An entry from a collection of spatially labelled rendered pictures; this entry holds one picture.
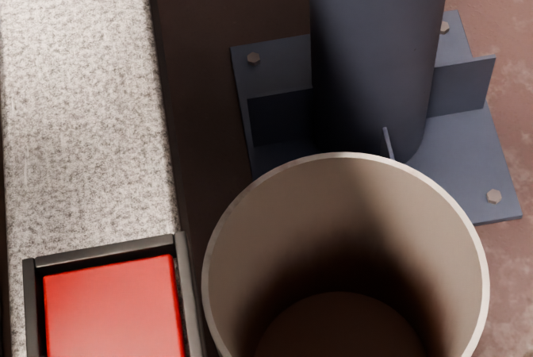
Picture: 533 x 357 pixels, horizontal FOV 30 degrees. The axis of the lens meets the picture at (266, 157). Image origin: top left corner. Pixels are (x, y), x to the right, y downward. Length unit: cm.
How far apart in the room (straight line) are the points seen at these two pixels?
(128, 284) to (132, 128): 9
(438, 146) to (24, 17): 105
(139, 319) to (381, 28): 79
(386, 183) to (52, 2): 65
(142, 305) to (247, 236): 72
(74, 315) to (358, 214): 80
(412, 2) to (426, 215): 24
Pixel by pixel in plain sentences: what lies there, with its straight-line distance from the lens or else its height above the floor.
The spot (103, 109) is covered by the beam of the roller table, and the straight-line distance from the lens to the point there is 52.
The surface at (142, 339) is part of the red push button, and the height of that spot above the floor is 93.
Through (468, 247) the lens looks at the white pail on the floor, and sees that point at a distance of 110.
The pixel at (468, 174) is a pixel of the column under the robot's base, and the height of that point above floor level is 1.
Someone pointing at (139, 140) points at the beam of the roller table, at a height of 91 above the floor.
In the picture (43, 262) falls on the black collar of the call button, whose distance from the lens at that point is 46.
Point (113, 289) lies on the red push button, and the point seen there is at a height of 93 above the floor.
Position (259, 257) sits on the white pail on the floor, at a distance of 123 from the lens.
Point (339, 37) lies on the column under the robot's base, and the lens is 122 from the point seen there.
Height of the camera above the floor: 134
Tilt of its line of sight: 61 degrees down
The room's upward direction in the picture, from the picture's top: 7 degrees counter-clockwise
